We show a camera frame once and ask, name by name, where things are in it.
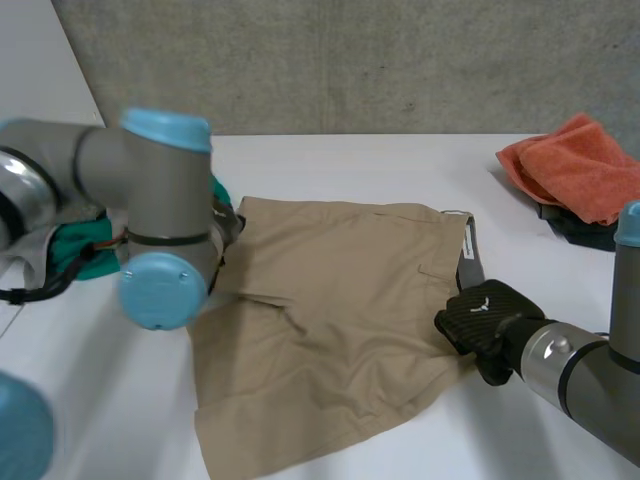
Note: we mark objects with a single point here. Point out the teal towel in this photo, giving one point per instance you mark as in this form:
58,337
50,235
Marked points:
95,245

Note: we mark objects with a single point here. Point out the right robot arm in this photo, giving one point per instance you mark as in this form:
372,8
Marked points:
590,380

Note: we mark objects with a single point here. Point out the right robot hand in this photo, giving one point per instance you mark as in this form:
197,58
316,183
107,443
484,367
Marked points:
480,315

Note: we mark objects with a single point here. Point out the beige shorts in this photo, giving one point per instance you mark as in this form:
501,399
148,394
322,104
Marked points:
340,300

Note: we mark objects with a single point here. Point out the coral towel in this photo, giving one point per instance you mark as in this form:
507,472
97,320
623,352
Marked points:
575,165

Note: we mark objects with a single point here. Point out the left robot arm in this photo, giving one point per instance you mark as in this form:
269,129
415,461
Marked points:
155,200

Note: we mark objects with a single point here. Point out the dark blue cloth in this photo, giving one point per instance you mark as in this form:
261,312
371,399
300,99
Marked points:
585,235

